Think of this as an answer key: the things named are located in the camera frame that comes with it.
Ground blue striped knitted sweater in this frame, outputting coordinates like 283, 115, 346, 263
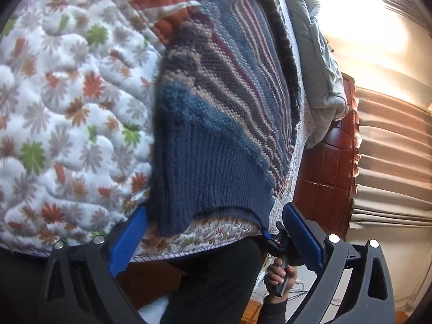
149, 0, 299, 237

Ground person's right hand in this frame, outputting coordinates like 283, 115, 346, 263
264, 258, 297, 304

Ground wooden bed footboard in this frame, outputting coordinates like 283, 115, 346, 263
293, 74, 360, 238

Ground person's black trousers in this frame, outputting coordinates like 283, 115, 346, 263
1, 238, 262, 323

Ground grey crumpled comforter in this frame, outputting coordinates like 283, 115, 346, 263
286, 0, 349, 149

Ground floral patterned quilt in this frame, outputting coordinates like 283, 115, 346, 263
0, 0, 316, 264

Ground beige window curtain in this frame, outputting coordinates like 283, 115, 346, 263
350, 0, 431, 228

